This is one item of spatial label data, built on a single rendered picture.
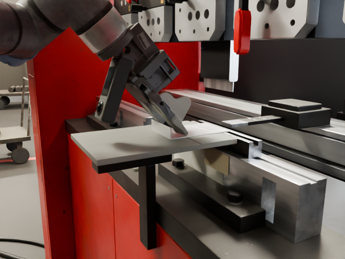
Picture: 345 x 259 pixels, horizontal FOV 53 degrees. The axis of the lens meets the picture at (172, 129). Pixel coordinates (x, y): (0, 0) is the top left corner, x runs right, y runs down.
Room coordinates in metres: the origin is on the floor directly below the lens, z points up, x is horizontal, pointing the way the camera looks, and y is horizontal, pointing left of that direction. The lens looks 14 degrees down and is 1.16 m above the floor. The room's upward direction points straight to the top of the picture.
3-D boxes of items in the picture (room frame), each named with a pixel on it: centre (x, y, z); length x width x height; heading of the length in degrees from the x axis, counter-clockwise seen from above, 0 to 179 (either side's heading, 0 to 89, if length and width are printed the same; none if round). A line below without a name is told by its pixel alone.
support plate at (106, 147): (0.63, 0.04, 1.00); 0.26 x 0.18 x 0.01; 118
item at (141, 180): (0.61, 0.07, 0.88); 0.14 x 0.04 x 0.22; 118
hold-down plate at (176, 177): (0.63, -0.06, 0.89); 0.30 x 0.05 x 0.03; 28
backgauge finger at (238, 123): (0.78, -0.23, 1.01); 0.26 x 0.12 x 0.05; 118
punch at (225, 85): (0.70, -0.09, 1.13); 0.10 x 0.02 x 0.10; 28
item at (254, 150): (0.68, -0.10, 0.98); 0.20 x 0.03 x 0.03; 28
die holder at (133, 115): (1.18, 0.17, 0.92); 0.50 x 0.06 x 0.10; 28
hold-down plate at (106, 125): (1.20, 0.24, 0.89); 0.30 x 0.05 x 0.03; 28
